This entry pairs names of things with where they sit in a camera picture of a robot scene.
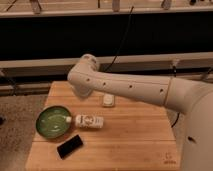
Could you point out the black smartphone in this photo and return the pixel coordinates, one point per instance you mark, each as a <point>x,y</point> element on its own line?
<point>69,146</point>

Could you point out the wooden cutting board table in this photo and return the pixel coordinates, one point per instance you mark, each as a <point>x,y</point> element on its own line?
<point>135,137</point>

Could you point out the small clear white-capped bottle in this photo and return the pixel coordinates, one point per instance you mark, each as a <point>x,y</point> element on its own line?
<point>86,121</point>

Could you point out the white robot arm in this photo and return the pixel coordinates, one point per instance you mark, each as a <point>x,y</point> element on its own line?
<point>194,99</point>

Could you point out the green bowl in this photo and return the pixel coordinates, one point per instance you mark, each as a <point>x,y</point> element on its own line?
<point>53,122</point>

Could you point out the white soap in dish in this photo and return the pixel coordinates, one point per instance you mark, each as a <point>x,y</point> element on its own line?
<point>108,100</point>

